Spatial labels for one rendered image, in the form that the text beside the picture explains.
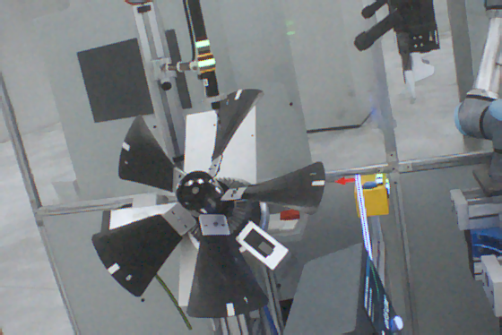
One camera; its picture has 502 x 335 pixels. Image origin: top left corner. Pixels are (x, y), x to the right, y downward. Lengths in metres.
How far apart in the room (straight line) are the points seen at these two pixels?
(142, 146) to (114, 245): 0.32
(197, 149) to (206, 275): 0.59
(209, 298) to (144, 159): 0.50
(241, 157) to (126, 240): 0.50
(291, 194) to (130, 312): 1.54
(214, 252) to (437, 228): 1.10
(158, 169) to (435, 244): 1.21
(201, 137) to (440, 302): 1.25
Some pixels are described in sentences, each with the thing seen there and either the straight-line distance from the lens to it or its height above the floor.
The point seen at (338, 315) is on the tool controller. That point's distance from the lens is 0.72.
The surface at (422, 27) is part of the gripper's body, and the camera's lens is 1.11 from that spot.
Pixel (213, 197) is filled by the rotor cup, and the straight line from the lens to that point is 1.49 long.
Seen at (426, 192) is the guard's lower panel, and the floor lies 0.86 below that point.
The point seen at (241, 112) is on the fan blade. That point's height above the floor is 1.39.
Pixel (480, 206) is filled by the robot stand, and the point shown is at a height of 0.98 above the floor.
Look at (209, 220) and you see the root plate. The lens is 1.52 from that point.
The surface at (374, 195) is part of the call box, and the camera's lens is 1.71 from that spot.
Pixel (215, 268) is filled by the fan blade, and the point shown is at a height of 1.03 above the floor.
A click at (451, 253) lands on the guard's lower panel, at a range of 2.35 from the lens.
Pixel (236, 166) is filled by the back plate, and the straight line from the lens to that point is 1.82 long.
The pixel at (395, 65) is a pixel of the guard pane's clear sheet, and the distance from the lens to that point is 2.12.
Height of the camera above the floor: 1.62
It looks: 14 degrees down
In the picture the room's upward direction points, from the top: 12 degrees counter-clockwise
